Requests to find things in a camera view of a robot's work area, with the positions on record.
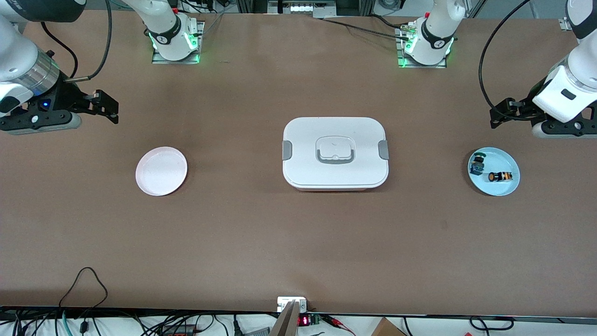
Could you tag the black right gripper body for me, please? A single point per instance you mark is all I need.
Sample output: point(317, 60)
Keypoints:
point(68, 97)

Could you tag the orange black push-button switch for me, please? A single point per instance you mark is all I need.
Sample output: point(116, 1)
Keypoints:
point(503, 177)

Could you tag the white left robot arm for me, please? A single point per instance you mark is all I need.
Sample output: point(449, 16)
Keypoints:
point(559, 100)

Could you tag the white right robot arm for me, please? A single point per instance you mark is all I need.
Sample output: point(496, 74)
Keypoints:
point(154, 11)

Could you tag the light blue round plate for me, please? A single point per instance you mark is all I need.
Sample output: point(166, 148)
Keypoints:
point(506, 161)

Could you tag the pink round plate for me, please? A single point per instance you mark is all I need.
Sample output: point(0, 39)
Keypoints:
point(161, 171)

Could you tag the white lunch box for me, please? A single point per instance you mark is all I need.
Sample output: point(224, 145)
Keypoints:
point(303, 163)

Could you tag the aluminium rack with white strip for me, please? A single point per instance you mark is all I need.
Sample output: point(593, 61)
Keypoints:
point(303, 8)

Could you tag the brown cardboard piece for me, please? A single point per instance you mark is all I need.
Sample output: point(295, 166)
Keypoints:
point(387, 329)

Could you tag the black power plug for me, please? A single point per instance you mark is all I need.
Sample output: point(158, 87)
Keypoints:
point(237, 325)

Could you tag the small white box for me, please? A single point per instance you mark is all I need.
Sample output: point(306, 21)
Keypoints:
point(284, 302)

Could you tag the red test lead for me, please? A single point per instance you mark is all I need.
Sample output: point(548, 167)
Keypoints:
point(338, 324)

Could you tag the grey aluminium beam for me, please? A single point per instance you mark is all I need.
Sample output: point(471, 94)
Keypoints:
point(285, 324)

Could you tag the red digit display module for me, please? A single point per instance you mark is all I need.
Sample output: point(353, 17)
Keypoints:
point(304, 320)

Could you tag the green blue push-button switch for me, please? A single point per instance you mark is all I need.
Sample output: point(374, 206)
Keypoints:
point(477, 164)

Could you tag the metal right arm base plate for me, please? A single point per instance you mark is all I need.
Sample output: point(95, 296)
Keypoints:
point(177, 61)

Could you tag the small aluminium bracket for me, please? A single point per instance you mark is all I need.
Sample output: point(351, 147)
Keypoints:
point(565, 23)

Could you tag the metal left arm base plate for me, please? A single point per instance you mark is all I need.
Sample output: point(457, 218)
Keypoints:
point(422, 66)

